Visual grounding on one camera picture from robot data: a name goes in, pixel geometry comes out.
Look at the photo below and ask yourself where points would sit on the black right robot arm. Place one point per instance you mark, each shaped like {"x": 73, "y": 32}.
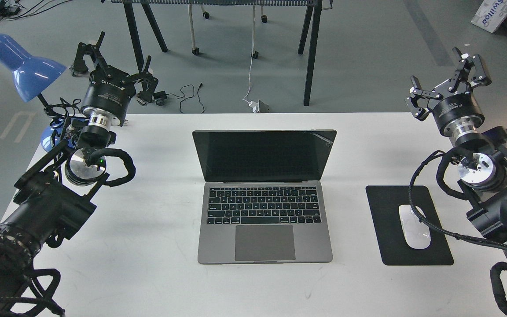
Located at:
{"x": 475, "y": 169}

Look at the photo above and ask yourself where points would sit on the black mouse pad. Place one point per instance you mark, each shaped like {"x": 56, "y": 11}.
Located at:
{"x": 402, "y": 238}

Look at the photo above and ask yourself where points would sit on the white cardboard box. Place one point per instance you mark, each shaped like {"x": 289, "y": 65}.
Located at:
{"x": 490, "y": 15}

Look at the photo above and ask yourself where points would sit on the black trestle table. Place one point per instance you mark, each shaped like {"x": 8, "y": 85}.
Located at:
{"x": 231, "y": 23}

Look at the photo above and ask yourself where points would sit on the white computer mouse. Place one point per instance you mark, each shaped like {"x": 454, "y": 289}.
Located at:
{"x": 416, "y": 234}

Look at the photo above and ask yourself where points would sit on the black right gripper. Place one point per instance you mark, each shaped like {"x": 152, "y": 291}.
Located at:
{"x": 471, "y": 71}

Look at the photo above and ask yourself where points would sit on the grey open laptop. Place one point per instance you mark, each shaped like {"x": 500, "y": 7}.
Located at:
{"x": 263, "y": 200}

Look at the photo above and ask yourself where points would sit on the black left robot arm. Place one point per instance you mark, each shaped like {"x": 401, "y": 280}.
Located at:
{"x": 54, "y": 195}

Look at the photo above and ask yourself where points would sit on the blue desk lamp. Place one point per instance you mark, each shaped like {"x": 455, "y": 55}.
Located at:
{"x": 32, "y": 75}

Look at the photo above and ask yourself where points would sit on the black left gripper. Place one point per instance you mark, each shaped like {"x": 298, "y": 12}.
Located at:
{"x": 104, "y": 92}

